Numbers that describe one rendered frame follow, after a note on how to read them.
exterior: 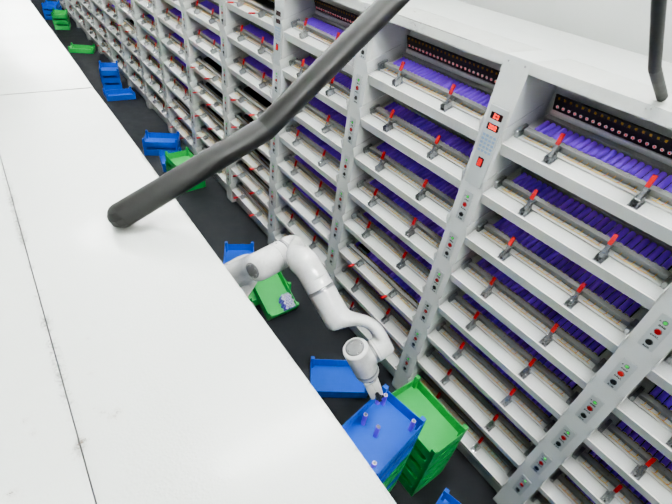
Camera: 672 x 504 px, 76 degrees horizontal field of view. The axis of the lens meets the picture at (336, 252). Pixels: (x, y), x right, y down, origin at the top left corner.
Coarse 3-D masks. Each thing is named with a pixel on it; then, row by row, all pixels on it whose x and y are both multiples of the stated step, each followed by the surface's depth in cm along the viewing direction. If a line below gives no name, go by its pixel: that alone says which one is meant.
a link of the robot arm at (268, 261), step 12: (264, 252) 144; (276, 252) 146; (228, 264) 170; (240, 264) 164; (252, 264) 143; (264, 264) 142; (276, 264) 145; (240, 276) 166; (252, 276) 145; (264, 276) 144
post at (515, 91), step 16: (512, 64) 129; (528, 64) 125; (512, 80) 131; (528, 80) 129; (496, 96) 137; (512, 96) 132; (528, 96) 134; (544, 96) 139; (512, 112) 134; (528, 112) 139; (544, 112) 145; (480, 128) 145; (496, 160) 145; (464, 176) 156; (480, 192) 152; (480, 208) 158; (448, 224) 169; (464, 224) 162; (464, 240) 165; (464, 256) 174; (432, 272) 184; (448, 272) 176; (448, 288) 183; (432, 304) 190; (416, 320) 202; (432, 320) 193; (416, 352) 209; (400, 368) 225; (416, 368) 217; (400, 384) 229
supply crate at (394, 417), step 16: (352, 416) 159; (368, 416) 166; (384, 416) 167; (400, 416) 167; (416, 416) 163; (352, 432) 160; (368, 432) 161; (384, 432) 161; (400, 432) 162; (416, 432) 158; (368, 448) 156; (384, 448) 157; (400, 448) 152; (384, 464) 152
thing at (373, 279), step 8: (344, 240) 238; (352, 240) 240; (344, 248) 241; (360, 248) 239; (344, 256) 238; (352, 256) 236; (360, 272) 230; (368, 272) 227; (368, 280) 226; (376, 280) 223; (392, 280) 222; (376, 288) 222; (384, 288) 219; (392, 304) 216; (400, 304) 212; (408, 304) 211; (400, 312) 212; (408, 312) 208; (408, 320) 209
